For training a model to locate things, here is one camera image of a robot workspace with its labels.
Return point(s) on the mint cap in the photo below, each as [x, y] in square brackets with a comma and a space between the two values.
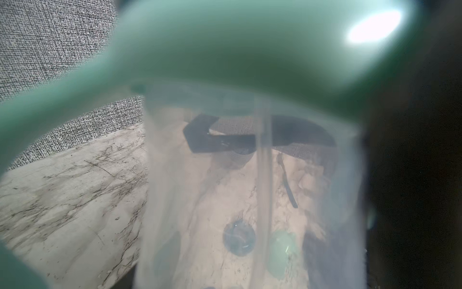
[281, 251]

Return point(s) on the teal nipple collar upper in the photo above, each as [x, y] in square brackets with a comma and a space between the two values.
[239, 238]

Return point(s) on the clear bottle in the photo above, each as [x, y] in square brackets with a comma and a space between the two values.
[212, 160]

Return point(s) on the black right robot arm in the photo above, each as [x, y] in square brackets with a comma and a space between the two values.
[413, 151]

